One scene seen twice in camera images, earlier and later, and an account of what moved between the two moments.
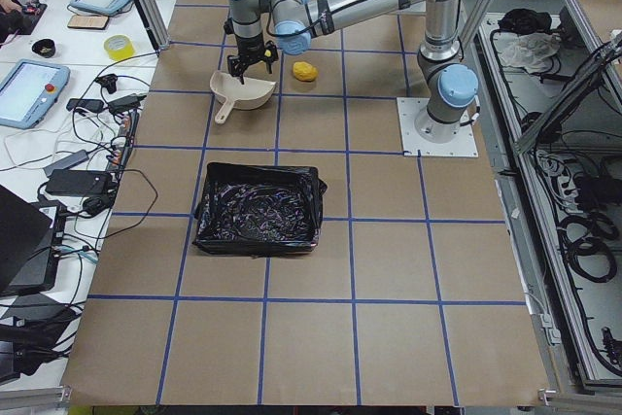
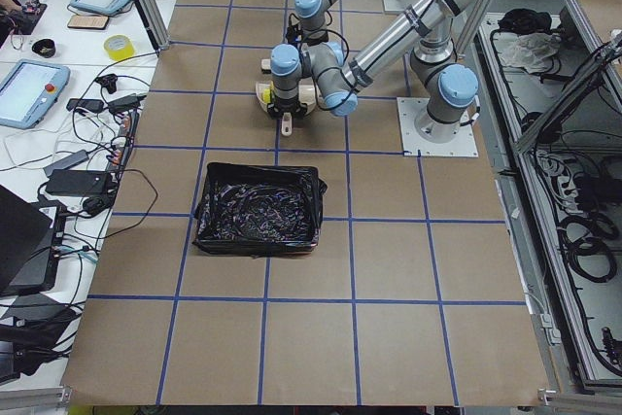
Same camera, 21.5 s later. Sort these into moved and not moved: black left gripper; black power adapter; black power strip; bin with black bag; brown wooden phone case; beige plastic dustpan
Moved: black left gripper; beige plastic dustpan
Not moved: black power adapter; bin with black bag; black power strip; brown wooden phone case
